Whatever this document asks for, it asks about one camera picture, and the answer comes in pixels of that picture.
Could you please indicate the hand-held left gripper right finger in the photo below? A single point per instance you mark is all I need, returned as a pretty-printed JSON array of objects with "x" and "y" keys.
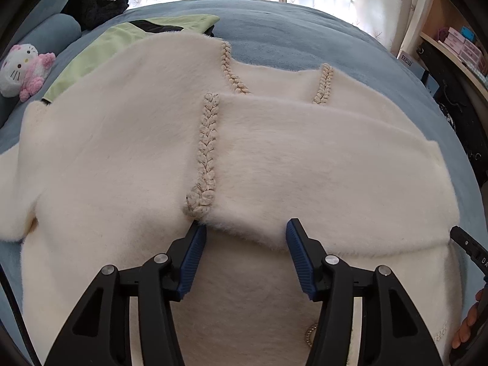
[{"x": 299, "y": 259}]

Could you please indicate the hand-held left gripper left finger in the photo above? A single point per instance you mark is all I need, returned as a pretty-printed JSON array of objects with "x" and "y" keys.
[{"x": 192, "y": 259}]

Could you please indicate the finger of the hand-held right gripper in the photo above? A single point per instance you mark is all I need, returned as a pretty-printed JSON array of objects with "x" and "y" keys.
[{"x": 463, "y": 241}]

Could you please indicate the white fluffy coat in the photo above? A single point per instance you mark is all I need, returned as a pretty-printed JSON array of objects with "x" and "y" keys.
[{"x": 133, "y": 141}]

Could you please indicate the person's right hand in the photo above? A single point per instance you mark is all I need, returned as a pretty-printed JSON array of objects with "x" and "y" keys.
[{"x": 467, "y": 324}]

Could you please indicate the stack of pink boxes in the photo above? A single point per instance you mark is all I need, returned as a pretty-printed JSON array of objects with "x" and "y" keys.
[{"x": 467, "y": 51}]

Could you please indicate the small blue box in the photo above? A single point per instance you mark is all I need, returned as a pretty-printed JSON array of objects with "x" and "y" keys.
[{"x": 468, "y": 34}]

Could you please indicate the dark purple bundle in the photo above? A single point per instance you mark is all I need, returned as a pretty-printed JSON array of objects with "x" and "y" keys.
[{"x": 442, "y": 34}]

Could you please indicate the blue bed blanket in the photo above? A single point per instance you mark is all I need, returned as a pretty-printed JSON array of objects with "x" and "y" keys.
[{"x": 305, "y": 34}]

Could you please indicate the light green jacket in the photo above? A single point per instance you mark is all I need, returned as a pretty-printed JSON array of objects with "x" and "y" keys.
[{"x": 99, "y": 49}]

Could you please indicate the wooden shelf desk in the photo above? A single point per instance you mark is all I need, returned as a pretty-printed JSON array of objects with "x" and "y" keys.
[{"x": 442, "y": 11}]

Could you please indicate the white and pink cat plush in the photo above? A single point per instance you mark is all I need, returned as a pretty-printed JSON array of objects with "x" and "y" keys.
[{"x": 17, "y": 68}]

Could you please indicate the black fuzzy cloth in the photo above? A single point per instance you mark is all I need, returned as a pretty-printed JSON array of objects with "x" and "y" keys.
[{"x": 91, "y": 7}]

